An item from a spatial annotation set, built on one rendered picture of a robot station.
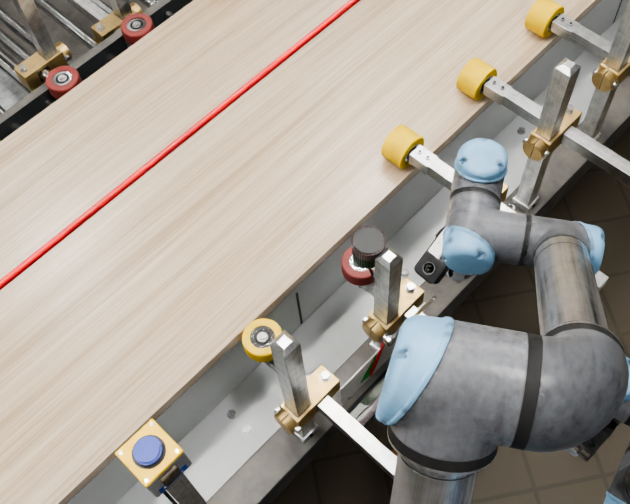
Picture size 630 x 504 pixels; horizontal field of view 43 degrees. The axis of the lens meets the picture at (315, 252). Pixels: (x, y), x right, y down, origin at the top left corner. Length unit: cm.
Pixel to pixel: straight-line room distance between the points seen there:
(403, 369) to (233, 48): 132
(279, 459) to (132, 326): 40
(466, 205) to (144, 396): 72
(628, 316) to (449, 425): 192
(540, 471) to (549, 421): 165
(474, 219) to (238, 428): 84
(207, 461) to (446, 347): 107
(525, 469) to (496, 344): 165
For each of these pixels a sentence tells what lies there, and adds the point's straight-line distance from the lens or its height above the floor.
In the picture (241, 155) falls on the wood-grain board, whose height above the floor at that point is 90.
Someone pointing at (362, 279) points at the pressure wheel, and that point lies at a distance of 159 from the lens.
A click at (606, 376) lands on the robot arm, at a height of 157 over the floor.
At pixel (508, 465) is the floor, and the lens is 242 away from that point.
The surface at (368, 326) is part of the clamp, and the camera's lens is 158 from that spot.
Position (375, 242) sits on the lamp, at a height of 110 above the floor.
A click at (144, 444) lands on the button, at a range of 116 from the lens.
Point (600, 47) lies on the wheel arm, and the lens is 194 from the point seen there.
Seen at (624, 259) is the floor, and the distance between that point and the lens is 277.
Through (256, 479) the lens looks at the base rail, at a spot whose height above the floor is 70.
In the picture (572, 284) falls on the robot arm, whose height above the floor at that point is 145.
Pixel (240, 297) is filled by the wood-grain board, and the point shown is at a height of 90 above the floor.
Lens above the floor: 231
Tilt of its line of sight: 60 degrees down
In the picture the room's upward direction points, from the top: 6 degrees counter-clockwise
